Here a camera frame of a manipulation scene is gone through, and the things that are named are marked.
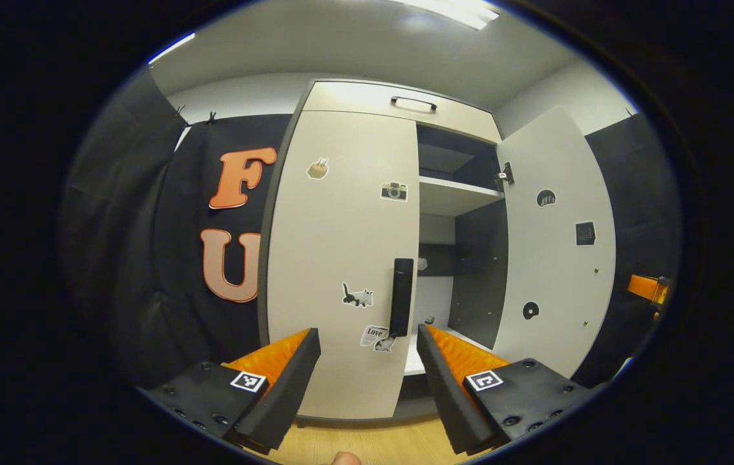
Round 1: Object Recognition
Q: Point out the cabinet door with camera sticker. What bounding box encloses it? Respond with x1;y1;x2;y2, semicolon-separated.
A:
267;110;421;420

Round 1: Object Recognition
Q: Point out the black backdrop cloth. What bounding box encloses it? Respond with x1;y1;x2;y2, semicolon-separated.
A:
60;68;684;389

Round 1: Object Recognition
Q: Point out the wide ceiling light panel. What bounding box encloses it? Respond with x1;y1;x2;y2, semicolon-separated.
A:
393;0;500;30

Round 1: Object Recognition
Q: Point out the white double-door shoe cabinet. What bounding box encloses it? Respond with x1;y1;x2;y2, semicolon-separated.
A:
257;79;511;426

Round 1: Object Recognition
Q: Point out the cabinet door with lizard sticker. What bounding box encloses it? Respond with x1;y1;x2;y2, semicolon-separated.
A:
492;105;618;380

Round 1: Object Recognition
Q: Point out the white cabinet shelf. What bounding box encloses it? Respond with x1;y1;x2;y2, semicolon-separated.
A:
419;176;505;217
404;326;492;377

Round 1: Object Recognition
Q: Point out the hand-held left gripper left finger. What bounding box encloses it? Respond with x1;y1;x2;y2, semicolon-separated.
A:
141;327;321;456

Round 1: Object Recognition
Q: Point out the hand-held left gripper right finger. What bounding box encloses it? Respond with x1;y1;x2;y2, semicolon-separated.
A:
416;324;594;456

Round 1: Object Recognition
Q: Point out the narrow ceiling light strip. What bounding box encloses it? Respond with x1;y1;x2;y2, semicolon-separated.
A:
147;32;196;65

